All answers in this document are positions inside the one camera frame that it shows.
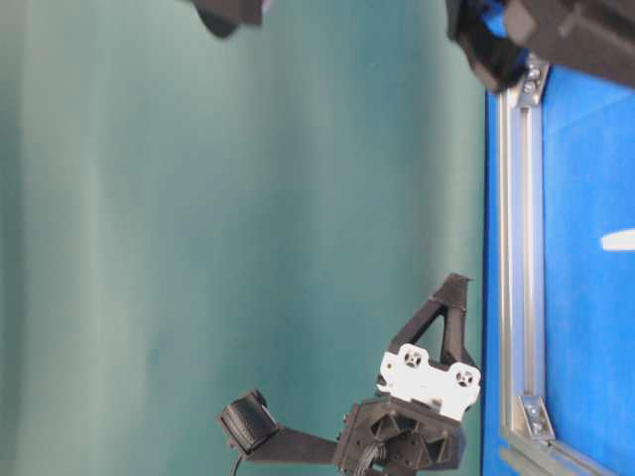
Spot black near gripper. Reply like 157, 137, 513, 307
445, 1, 634, 92

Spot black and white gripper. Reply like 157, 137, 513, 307
334, 273, 481, 469

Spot blue cloth mat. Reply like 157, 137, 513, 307
481, 67, 634, 475

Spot steel corner bracket upper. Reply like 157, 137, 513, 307
516, 54, 551, 108

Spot steel corner bracket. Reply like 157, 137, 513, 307
518, 395, 556, 441
516, 54, 551, 108

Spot aluminium extrusion frame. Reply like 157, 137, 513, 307
497, 78, 609, 475

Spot steel corner bracket lower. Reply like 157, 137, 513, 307
518, 395, 556, 441

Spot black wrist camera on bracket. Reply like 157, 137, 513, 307
216, 390, 337, 465

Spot black near wrist camera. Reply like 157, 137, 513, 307
190, 0, 272, 39

